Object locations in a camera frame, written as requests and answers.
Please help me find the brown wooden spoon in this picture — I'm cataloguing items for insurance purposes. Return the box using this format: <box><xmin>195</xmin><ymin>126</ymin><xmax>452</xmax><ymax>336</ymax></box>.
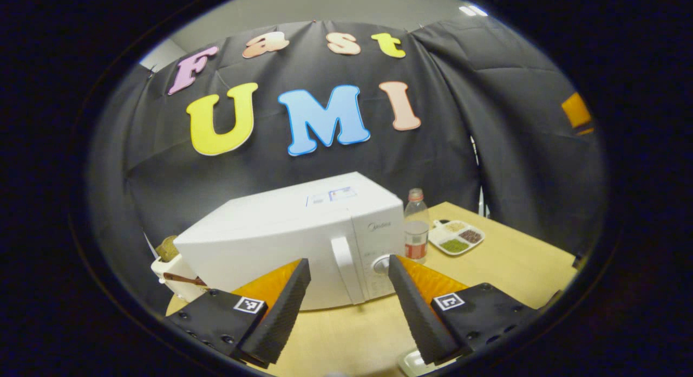
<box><xmin>162</xmin><ymin>272</ymin><xmax>207</xmax><ymax>287</ymax></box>

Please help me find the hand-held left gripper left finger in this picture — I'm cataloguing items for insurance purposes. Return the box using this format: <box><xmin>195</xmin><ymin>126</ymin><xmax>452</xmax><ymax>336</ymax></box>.
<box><xmin>165</xmin><ymin>258</ymin><xmax>312</xmax><ymax>368</ymax></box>

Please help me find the black backdrop cloth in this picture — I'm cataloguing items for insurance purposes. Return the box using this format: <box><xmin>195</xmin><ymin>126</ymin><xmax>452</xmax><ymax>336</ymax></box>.
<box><xmin>87</xmin><ymin>17</ymin><xmax>606</xmax><ymax>313</ymax></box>

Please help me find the white microwave oven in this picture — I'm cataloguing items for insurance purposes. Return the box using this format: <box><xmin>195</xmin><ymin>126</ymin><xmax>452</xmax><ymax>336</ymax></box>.
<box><xmin>173</xmin><ymin>172</ymin><xmax>407</xmax><ymax>311</ymax></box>

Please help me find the brown bread slice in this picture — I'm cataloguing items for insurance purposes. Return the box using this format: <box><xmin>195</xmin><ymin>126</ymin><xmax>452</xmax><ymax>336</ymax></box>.
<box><xmin>155</xmin><ymin>235</ymin><xmax>180</xmax><ymax>263</ymax></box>

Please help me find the white compartment snack tray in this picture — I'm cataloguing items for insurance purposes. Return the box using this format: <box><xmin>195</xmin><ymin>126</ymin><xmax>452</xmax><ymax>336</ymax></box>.
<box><xmin>429</xmin><ymin>219</ymin><xmax>486</xmax><ymax>256</ymax></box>

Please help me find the pale green square plate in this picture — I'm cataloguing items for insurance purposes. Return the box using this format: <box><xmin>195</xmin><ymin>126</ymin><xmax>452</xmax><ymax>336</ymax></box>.
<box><xmin>397</xmin><ymin>347</ymin><xmax>458</xmax><ymax>376</ymax></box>

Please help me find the white toaster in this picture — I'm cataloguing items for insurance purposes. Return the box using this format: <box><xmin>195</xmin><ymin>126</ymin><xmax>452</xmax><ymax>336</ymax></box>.
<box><xmin>151</xmin><ymin>252</ymin><xmax>209</xmax><ymax>303</ymax></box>

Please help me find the clear plastic bottle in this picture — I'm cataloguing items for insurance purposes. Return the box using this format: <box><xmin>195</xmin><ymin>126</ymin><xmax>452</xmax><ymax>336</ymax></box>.
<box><xmin>403</xmin><ymin>188</ymin><xmax>431</xmax><ymax>265</ymax></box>

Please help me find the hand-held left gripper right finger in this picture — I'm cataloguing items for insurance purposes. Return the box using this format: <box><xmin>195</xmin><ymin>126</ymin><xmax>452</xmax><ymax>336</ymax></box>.
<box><xmin>388</xmin><ymin>254</ymin><xmax>542</xmax><ymax>366</ymax></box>

